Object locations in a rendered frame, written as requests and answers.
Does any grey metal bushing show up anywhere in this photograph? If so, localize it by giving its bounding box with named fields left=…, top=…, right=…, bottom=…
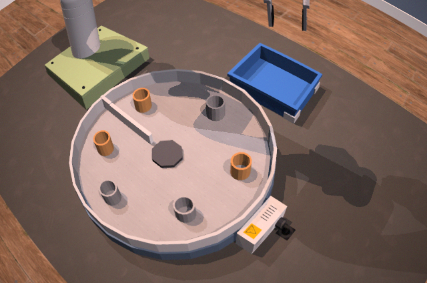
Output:
left=173, top=196, right=196, bottom=223
left=99, top=179, right=121, bottom=206
left=206, top=95, right=226, bottom=121

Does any blue crate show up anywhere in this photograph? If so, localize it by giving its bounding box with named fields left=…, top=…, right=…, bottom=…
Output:
left=228, top=43, right=322, bottom=123

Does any bronze bushing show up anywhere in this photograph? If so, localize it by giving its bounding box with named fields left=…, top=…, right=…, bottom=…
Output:
left=230, top=152, right=252, bottom=180
left=93, top=130, right=114, bottom=156
left=133, top=88, right=151, bottom=113

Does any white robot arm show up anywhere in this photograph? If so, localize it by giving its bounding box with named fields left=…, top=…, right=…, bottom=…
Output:
left=60, top=0, right=100, bottom=59

